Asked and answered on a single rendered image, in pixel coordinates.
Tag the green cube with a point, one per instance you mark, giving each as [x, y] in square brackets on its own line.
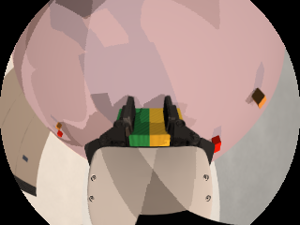
[141, 134]

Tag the yellow cube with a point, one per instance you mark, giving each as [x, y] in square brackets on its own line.
[158, 135]

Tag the red rectangular block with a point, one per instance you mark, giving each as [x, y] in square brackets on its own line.
[217, 142]

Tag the small red cube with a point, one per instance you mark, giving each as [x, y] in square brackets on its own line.
[59, 133]

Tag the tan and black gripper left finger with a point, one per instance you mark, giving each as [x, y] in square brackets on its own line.
[118, 134]

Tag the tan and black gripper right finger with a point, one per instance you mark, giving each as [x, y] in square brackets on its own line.
[180, 134]

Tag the small orange cube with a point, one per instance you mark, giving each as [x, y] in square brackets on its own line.
[259, 97]
[58, 126]

